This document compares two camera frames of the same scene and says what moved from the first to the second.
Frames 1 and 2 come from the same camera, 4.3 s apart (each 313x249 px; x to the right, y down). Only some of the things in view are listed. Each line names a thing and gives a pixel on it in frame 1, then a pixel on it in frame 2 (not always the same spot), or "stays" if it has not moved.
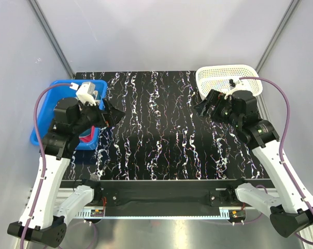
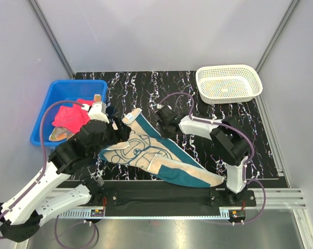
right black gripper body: x=222 y=111 -> x=166 y=132
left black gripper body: x=91 y=115 -> x=114 y=136
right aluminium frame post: x=290 y=9 stays
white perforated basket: x=217 y=77 stays
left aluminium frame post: x=52 y=38 stays
